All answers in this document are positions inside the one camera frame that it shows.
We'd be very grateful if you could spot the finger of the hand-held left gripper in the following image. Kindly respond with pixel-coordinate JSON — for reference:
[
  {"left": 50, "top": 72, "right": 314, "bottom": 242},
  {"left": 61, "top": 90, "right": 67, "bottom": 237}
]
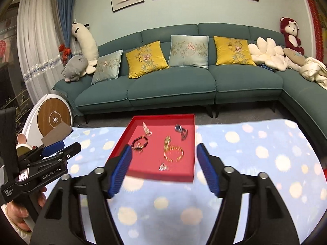
[
  {"left": 17, "top": 143, "right": 82, "bottom": 176},
  {"left": 24, "top": 140, "right": 65, "bottom": 159}
]

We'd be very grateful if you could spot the white cow plush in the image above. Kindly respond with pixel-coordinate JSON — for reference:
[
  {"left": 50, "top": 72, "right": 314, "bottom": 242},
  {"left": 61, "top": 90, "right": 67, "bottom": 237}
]
[{"left": 71, "top": 22, "right": 99, "bottom": 73}]

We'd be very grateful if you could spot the dark bead bracelet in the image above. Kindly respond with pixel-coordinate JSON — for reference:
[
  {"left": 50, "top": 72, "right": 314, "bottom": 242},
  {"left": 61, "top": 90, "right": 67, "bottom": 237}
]
[{"left": 131, "top": 136, "right": 150, "bottom": 151}]

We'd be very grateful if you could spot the red cardboard box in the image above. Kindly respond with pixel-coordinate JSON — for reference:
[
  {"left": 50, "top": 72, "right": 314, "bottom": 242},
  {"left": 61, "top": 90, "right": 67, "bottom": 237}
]
[{"left": 109, "top": 114, "right": 197, "bottom": 183}]

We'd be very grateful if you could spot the brown flat box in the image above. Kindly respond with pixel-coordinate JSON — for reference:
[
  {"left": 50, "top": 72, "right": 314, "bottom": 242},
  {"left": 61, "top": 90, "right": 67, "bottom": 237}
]
[{"left": 41, "top": 122, "right": 73, "bottom": 146}]

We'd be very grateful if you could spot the planet printed blue blanket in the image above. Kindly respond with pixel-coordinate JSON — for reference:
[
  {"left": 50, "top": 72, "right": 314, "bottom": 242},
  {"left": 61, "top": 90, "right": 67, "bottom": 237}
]
[{"left": 43, "top": 119, "right": 327, "bottom": 245}]

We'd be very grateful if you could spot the cream crumpled duvet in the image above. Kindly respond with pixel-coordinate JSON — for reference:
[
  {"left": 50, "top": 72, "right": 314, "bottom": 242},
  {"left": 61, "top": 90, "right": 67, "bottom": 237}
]
[{"left": 300, "top": 57, "right": 327, "bottom": 90}]

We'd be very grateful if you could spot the person's left hand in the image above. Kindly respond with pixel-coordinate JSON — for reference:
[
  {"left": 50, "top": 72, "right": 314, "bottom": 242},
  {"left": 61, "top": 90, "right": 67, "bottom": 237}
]
[{"left": 5, "top": 186, "right": 48, "bottom": 233}]

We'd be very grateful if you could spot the white sheer curtain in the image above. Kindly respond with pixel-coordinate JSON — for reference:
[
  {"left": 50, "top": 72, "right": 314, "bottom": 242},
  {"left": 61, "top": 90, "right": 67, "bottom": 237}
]
[{"left": 17, "top": 0, "right": 69, "bottom": 105}]

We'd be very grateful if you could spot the large grey-blue floral pillow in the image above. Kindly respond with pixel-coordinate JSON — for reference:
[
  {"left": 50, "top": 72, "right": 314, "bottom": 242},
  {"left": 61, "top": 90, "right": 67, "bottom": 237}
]
[{"left": 169, "top": 35, "right": 209, "bottom": 69}]

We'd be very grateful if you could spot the beige oval cushion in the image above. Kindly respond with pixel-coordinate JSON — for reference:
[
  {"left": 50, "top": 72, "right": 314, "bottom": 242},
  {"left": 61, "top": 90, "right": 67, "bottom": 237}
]
[{"left": 283, "top": 48, "right": 306, "bottom": 69}]

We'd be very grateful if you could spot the red bordered wall hanging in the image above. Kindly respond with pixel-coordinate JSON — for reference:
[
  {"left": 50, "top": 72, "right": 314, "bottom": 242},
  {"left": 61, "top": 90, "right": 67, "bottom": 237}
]
[{"left": 300, "top": 0, "right": 327, "bottom": 64}]

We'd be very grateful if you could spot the red curtain tassel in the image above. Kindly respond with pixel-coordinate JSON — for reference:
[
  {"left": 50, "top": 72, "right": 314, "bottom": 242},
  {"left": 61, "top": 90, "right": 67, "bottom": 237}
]
[{"left": 59, "top": 43, "right": 71, "bottom": 60}]

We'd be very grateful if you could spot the blue curtain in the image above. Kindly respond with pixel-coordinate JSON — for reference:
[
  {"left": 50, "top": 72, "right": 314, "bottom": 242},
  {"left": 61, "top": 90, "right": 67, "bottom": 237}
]
[{"left": 55, "top": 0, "right": 77, "bottom": 64}]

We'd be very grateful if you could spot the white flower cushion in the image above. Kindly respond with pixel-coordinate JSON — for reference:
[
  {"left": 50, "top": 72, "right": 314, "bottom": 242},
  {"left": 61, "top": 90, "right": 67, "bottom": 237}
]
[{"left": 248, "top": 38, "right": 289, "bottom": 72}]

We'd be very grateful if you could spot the dark metal wristwatch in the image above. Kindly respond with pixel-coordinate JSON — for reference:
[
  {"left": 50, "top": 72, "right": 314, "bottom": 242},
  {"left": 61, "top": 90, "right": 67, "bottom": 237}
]
[{"left": 174, "top": 124, "right": 189, "bottom": 141}]

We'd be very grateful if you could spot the small grey-blue floral pillow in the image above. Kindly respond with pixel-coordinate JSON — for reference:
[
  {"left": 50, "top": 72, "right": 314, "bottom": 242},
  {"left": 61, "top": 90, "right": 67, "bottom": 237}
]
[{"left": 91, "top": 50, "right": 123, "bottom": 85}]

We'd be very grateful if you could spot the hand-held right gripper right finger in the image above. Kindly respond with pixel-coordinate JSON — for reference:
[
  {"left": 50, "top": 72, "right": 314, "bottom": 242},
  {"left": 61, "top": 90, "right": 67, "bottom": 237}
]
[{"left": 197, "top": 142, "right": 300, "bottom": 245}]

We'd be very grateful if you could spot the gold woven bangle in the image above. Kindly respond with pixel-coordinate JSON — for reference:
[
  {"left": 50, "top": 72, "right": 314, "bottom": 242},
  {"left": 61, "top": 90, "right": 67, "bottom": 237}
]
[{"left": 163, "top": 145, "right": 184, "bottom": 162}]

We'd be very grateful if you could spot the white round exercise machine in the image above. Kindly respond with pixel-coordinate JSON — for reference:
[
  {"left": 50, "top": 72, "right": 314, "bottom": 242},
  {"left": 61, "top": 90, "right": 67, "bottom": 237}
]
[{"left": 22, "top": 94, "right": 73, "bottom": 148}]

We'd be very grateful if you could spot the yellow floral pillow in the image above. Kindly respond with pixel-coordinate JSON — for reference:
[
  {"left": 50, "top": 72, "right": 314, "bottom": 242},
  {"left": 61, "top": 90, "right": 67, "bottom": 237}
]
[
  {"left": 126, "top": 41, "right": 169, "bottom": 79},
  {"left": 213, "top": 36, "right": 256, "bottom": 66}
]

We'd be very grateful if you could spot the grey pig plush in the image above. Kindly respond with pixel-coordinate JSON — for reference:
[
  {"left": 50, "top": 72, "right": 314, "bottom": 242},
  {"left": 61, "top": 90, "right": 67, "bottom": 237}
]
[{"left": 61, "top": 55, "right": 88, "bottom": 83}]

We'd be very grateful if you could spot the red monkey plush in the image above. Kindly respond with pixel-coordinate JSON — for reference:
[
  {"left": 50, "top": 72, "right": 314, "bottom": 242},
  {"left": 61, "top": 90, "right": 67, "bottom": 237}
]
[{"left": 280, "top": 17, "right": 304, "bottom": 55}]

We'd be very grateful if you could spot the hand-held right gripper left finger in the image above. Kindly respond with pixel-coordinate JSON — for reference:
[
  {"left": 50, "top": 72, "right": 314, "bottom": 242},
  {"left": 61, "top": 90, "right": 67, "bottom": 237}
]
[{"left": 29, "top": 144, "right": 133, "bottom": 245}]

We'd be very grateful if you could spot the teal sofa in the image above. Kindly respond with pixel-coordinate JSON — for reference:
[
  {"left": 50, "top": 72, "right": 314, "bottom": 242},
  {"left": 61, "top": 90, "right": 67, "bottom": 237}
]
[{"left": 52, "top": 23, "right": 327, "bottom": 148}]

